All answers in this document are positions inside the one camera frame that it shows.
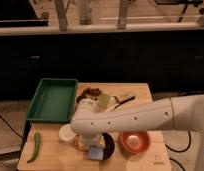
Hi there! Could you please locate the dark purple bowl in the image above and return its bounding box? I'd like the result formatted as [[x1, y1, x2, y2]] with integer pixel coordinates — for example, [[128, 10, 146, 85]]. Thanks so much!
[[98, 133, 115, 161]]

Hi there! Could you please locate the blue sponge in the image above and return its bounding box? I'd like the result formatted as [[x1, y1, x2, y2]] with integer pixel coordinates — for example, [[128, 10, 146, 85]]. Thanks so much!
[[88, 148, 103, 160]]

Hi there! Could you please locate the green chili pepper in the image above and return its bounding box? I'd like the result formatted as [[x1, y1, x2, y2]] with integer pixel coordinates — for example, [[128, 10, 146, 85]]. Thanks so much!
[[27, 132, 41, 163]]

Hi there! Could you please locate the green plastic tray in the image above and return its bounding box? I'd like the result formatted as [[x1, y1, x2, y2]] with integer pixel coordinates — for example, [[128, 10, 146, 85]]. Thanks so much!
[[26, 78, 78, 123]]

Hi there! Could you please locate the orange yellow toy fruit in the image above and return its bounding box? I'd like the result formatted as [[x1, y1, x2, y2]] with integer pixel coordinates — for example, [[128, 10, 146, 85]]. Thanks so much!
[[76, 139, 87, 151]]

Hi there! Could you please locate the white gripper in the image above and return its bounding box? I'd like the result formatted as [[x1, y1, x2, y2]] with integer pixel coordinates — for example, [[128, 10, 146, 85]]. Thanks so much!
[[78, 134, 105, 150]]

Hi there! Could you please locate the orange red bowl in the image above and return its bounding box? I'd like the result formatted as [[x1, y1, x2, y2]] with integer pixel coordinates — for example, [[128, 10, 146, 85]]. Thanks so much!
[[119, 132, 150, 155]]

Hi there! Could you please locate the white cup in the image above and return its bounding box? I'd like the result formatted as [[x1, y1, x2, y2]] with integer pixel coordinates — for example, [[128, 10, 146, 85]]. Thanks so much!
[[59, 124, 76, 144]]

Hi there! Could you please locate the dark food pile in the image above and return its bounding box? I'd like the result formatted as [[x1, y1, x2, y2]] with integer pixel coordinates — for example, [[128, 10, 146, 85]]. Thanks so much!
[[76, 87, 102, 103]]

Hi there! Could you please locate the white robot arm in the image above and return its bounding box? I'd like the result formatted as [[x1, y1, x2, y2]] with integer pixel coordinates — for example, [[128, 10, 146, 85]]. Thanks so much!
[[71, 95, 204, 150]]

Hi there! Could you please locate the pale green round lid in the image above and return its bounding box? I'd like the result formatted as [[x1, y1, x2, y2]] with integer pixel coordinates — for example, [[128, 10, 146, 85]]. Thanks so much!
[[98, 93, 117, 110]]

